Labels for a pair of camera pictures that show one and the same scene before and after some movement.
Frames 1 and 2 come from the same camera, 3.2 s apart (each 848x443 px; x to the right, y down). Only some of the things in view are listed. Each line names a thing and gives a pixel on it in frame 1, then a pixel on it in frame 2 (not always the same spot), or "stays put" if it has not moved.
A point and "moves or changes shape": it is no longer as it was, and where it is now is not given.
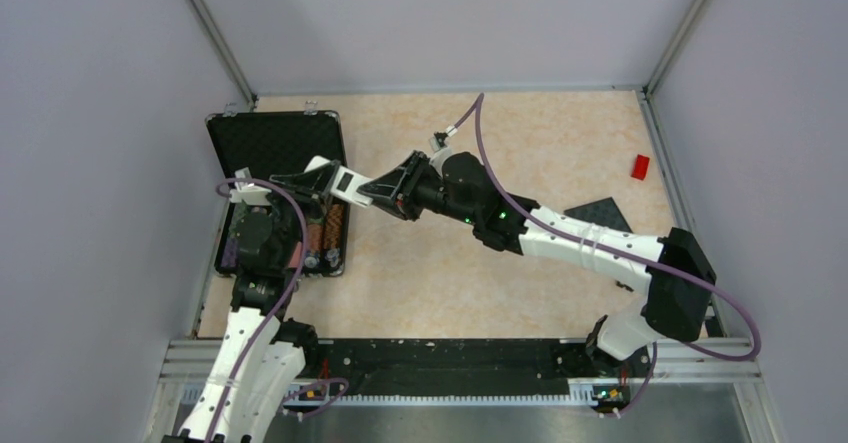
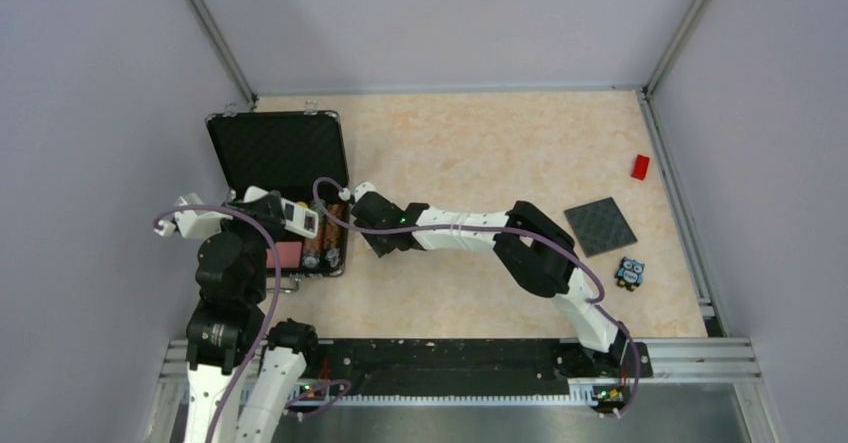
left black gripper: x=311 y=188 → x=269 y=207
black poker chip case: x=260 y=224 stays put
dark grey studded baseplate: x=603 y=213 stays put
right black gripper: x=397 y=193 → x=382 y=248
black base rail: x=470 y=370 stays put
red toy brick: x=640 y=167 stays put
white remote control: x=346 y=182 moves or changes shape
